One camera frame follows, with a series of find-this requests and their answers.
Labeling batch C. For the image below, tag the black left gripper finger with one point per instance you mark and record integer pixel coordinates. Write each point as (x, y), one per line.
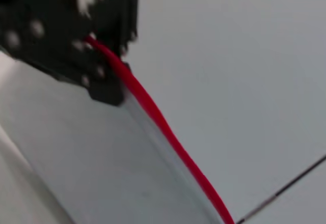
(124, 17)

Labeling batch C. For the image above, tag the red document bag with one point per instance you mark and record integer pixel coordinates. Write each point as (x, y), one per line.
(152, 112)

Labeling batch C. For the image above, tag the thin dark wall strip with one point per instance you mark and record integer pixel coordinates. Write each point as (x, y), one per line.
(293, 181)

